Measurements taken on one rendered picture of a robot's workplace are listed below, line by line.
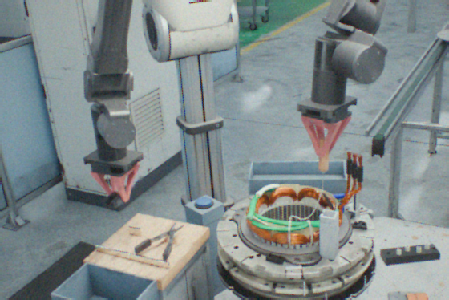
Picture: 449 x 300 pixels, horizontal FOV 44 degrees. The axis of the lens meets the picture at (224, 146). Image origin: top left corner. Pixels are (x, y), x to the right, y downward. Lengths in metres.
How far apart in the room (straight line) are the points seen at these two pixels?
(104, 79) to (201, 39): 0.43
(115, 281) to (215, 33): 0.64
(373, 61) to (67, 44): 2.56
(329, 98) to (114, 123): 0.37
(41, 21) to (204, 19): 2.07
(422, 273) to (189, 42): 0.85
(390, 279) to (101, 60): 0.95
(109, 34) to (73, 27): 2.25
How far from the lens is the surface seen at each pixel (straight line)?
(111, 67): 1.02
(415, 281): 1.57
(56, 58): 3.37
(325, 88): 0.93
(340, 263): 1.07
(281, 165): 1.52
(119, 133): 1.00
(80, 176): 3.62
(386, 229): 1.77
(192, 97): 1.47
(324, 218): 1.03
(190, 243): 1.19
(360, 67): 0.86
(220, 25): 1.41
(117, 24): 0.96
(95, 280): 1.21
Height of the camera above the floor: 1.72
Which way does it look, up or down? 24 degrees down
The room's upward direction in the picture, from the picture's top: 5 degrees counter-clockwise
